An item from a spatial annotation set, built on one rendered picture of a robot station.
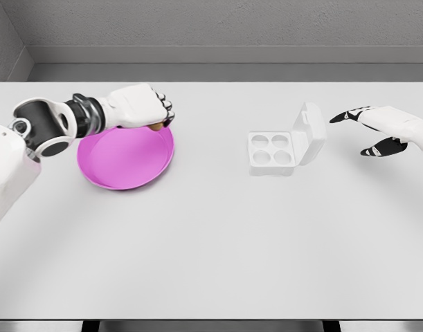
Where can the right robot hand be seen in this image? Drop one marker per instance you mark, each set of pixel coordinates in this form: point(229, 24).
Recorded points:
point(380, 119)

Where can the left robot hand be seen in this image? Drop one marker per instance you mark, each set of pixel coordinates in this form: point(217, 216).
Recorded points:
point(138, 105)

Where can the brown egg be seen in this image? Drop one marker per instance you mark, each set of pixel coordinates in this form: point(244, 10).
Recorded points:
point(156, 127)

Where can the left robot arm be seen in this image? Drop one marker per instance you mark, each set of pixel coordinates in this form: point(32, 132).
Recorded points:
point(41, 124)

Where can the white egg box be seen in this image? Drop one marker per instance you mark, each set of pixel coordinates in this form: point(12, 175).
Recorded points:
point(287, 143)

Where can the pink round plate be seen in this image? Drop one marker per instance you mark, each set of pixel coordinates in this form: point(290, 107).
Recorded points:
point(125, 159)

